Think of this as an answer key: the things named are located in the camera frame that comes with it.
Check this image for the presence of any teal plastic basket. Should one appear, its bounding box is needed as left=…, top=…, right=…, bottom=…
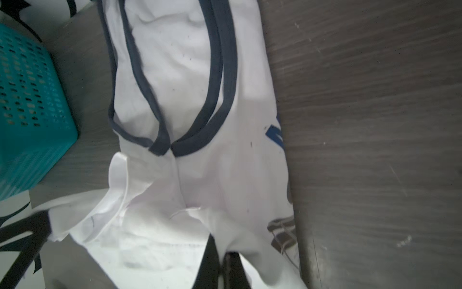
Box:
left=1, top=25, right=78, bottom=200

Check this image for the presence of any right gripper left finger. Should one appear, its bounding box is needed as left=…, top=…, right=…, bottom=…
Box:
left=192, top=235, right=220, bottom=289

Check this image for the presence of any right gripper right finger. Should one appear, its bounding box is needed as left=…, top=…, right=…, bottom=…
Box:
left=222, top=252, right=251, bottom=289

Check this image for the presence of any white tank top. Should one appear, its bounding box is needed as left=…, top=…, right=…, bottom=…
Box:
left=41, top=1, right=305, bottom=289

